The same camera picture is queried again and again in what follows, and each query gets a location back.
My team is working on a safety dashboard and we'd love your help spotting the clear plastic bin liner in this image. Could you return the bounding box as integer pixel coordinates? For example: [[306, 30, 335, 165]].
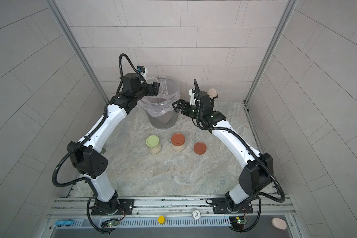
[[138, 76, 180, 118]]

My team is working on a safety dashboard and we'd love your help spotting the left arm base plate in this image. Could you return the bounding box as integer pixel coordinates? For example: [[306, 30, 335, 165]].
[[89, 199, 135, 216]]

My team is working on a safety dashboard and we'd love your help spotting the circuit board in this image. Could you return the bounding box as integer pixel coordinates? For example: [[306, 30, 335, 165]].
[[101, 218, 120, 228], [229, 217, 250, 233]]

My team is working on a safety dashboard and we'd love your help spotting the pink round pad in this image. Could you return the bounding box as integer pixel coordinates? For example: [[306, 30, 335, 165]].
[[271, 217, 288, 230]]

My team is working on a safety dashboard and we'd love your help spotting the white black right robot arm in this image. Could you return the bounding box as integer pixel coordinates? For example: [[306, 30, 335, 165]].
[[172, 96, 273, 212]]

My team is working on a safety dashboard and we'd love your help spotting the yellow round button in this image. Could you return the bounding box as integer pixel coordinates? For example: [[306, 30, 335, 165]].
[[158, 216, 166, 224]]

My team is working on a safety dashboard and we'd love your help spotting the metal mesh waste bin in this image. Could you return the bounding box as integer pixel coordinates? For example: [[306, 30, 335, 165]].
[[146, 111, 178, 129]]

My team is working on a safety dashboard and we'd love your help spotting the right circuit board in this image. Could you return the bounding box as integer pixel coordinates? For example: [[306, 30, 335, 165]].
[[229, 217, 250, 233]]

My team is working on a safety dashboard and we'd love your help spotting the red jar lid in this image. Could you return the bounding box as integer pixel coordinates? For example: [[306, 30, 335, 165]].
[[193, 142, 207, 155]]

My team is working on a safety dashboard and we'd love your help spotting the green lidded rice jar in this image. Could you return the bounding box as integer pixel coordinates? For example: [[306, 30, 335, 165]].
[[146, 135, 162, 154]]

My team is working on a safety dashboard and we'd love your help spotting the aluminium corner profile left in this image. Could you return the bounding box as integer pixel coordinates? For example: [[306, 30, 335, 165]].
[[45, 0, 109, 103]]

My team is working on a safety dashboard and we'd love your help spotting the aluminium corner profile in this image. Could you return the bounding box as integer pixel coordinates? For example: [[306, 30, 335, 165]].
[[245, 0, 297, 106], [45, 0, 109, 103]]

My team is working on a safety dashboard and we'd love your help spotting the black corrugated cable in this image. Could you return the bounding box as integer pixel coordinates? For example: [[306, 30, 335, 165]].
[[192, 79, 286, 203], [52, 53, 146, 234]]

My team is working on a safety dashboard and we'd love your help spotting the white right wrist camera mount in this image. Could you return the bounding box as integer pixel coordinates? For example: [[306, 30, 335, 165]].
[[189, 88, 196, 106]]

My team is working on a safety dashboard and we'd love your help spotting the black left corrugated cable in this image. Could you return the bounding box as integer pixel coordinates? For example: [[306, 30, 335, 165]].
[[52, 53, 146, 234]]

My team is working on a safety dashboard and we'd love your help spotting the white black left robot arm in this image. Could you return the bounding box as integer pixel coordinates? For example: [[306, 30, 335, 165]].
[[67, 73, 160, 215]]

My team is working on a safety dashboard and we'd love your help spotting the aluminium rail frame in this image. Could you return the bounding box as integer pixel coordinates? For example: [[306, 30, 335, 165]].
[[40, 195, 305, 238]]

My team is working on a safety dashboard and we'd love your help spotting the black right corrugated cable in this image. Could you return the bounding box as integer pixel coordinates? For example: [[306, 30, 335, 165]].
[[192, 79, 286, 203]]

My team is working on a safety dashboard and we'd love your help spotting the red lidded rice jar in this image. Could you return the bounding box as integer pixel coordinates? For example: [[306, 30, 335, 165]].
[[171, 133, 185, 152]]

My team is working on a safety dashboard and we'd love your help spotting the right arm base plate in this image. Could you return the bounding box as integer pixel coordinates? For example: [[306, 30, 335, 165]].
[[206, 197, 253, 214]]

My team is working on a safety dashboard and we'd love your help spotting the aluminium corner profile right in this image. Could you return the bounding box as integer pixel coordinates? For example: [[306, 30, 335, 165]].
[[245, 0, 297, 106]]

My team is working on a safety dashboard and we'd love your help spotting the left circuit board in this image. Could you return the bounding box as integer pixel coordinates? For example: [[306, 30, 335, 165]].
[[101, 218, 120, 228]]

